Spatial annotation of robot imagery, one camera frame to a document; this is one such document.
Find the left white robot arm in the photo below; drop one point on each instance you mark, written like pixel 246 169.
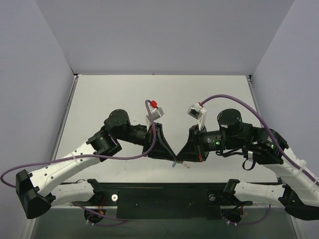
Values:
pixel 44 188

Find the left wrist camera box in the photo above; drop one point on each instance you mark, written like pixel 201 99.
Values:
pixel 154 113

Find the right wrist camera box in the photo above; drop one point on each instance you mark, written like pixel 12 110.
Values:
pixel 198 112

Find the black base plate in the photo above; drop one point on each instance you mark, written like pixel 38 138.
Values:
pixel 167 200

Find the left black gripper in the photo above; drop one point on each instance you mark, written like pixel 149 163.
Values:
pixel 151 139

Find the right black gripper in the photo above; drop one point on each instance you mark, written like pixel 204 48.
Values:
pixel 197 143

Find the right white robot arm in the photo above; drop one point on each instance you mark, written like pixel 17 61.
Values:
pixel 298 195

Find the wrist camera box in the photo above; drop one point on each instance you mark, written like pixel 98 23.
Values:
pixel 198 112
pixel 154 113

